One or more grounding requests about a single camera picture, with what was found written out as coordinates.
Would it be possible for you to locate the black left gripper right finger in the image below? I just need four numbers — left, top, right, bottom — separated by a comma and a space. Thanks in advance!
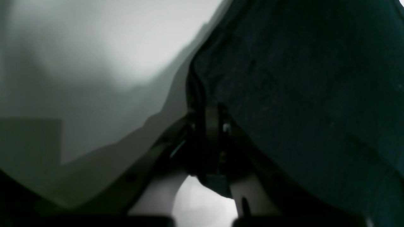
205, 104, 366, 227

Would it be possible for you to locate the black T-shirt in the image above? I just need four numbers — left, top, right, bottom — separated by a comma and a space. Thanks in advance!
191, 0, 404, 227

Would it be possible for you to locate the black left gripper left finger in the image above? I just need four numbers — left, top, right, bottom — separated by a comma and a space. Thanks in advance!
73, 113, 200, 227

